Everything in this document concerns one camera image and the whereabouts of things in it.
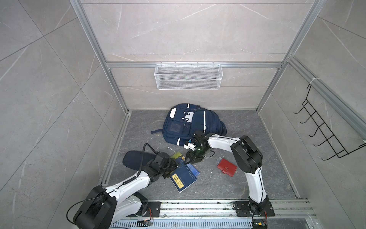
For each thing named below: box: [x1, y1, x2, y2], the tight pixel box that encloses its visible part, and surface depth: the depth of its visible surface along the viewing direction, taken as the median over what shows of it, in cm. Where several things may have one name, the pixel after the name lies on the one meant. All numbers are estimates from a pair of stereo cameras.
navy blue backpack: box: [150, 103, 228, 146], surface depth 106 cm
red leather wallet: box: [217, 158, 238, 177], surface depth 87 cm
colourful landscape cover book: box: [170, 151, 201, 177], surface depth 92 cm
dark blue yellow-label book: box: [169, 156, 198, 194], surface depth 85 cm
